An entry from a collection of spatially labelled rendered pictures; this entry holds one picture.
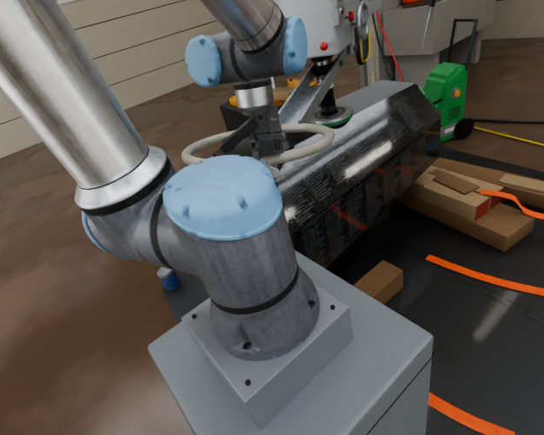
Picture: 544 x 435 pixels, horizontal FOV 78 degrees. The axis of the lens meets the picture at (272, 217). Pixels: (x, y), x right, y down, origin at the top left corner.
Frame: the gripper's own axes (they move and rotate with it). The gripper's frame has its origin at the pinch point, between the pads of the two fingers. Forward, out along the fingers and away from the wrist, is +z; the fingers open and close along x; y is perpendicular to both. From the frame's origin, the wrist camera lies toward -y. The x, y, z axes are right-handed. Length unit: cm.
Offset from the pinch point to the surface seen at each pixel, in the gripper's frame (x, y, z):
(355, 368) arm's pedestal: -46, 13, 17
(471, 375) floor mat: 2, 68, 90
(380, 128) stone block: 78, 57, 9
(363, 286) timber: 43, 38, 75
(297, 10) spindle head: 69, 22, -44
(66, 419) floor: 16, -107, 105
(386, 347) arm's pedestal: -44, 19, 17
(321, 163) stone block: 57, 25, 16
